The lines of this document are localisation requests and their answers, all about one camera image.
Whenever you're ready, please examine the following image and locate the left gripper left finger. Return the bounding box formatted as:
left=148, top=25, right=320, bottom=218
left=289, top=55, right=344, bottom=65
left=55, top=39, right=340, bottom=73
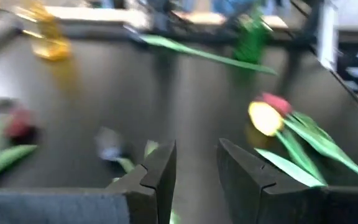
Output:
left=0, top=139, right=177, bottom=224

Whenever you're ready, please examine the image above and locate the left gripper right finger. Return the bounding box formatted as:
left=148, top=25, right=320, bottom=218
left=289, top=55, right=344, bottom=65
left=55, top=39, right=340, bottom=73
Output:
left=218, top=138, right=358, bottom=224

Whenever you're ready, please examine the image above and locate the black artificial tulip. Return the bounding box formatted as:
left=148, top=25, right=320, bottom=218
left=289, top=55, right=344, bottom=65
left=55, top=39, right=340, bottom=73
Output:
left=94, top=126, right=161, bottom=184

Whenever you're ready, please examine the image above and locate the yellow artificial tulip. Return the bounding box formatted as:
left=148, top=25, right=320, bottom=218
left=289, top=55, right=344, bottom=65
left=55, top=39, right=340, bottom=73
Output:
left=247, top=101, right=328, bottom=188
left=138, top=33, right=278, bottom=76

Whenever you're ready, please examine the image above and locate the red artificial tulip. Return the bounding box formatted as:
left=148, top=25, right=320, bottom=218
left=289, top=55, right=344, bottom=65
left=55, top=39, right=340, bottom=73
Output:
left=0, top=107, right=40, bottom=187
left=258, top=92, right=358, bottom=187

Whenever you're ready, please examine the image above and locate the green glass vase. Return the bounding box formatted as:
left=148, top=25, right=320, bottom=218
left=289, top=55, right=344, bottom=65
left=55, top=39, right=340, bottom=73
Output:
left=233, top=9, right=273, bottom=65

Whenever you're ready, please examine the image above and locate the yellow glass vase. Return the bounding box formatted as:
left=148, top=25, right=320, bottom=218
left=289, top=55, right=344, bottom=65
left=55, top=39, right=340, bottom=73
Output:
left=14, top=0, right=73, bottom=62

